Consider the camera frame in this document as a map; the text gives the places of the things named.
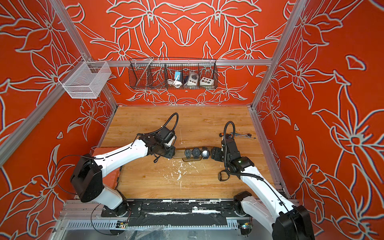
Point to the blue white small box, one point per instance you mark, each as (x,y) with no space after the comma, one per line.
(177,76)

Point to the white mesh wall basket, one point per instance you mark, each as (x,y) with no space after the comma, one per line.
(86,82)

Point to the black wire wall basket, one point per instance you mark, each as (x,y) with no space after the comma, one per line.
(158,73)

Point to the orange handled screwdriver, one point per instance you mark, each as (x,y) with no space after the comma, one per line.
(249,136)

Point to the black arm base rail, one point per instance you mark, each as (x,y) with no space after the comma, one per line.
(180,213)

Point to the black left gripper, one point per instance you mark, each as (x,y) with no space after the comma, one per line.
(169,149)

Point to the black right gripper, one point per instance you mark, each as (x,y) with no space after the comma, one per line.
(216,154)

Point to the black digital sport watch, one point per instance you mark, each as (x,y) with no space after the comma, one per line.
(196,153)

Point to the dark wooden watch stand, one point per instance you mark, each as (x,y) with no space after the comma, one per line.
(180,154)

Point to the white power adapter box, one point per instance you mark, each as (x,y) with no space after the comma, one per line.
(193,80)

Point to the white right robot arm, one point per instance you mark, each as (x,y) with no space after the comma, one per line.
(271,209)

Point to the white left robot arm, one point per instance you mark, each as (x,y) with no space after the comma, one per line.
(87,178)

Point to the orange plastic tool case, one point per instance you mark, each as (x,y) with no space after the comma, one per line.
(112,179)

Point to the white button box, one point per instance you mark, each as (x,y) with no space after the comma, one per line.
(206,82)

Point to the black strap watch foremost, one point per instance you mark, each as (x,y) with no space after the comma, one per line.
(223,176)

